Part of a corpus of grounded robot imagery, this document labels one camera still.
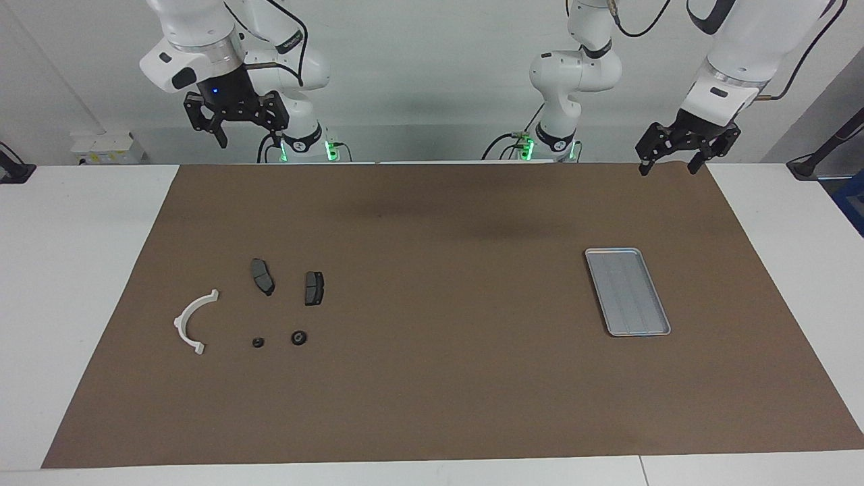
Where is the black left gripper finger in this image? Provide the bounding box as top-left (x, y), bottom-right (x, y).
top-left (636, 123), bottom-right (679, 177)
top-left (688, 125), bottom-right (741, 175)

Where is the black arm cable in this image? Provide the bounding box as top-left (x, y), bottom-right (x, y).
top-left (607, 0), bottom-right (848, 102)
top-left (223, 0), bottom-right (310, 88)

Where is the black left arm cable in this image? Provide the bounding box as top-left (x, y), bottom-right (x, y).
top-left (607, 0), bottom-right (848, 102)

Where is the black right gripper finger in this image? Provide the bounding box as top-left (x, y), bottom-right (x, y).
top-left (251, 90), bottom-right (290, 144)
top-left (184, 93), bottom-right (228, 149)

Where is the white curved plastic bracket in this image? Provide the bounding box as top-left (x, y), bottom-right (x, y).
top-left (173, 289), bottom-right (220, 356)

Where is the silver metal tray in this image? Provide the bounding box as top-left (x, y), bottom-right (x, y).
top-left (585, 248), bottom-right (672, 338)

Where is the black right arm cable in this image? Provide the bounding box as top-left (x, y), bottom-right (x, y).
top-left (223, 0), bottom-right (310, 88)

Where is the black table clamp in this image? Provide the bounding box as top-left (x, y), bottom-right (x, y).
top-left (0, 140), bottom-right (36, 184)

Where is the dark grey curved brake pad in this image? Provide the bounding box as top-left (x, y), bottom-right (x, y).
top-left (250, 259), bottom-right (275, 297)

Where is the blue crate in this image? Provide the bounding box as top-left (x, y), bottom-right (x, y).
top-left (830, 169), bottom-right (864, 237)

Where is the brown table mat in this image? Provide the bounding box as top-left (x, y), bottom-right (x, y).
top-left (42, 162), bottom-right (864, 468)

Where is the white box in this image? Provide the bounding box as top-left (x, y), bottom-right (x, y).
top-left (71, 130), bottom-right (146, 165)

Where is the black left base cable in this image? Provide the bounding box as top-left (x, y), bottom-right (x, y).
top-left (481, 132), bottom-right (534, 161)

